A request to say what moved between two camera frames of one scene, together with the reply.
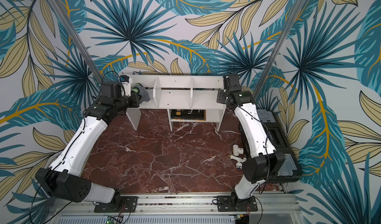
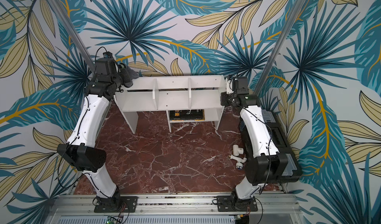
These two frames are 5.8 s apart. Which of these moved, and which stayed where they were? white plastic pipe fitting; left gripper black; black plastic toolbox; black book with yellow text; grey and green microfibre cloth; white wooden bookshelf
Moved: left gripper black; grey and green microfibre cloth
Stayed: black plastic toolbox; black book with yellow text; white wooden bookshelf; white plastic pipe fitting
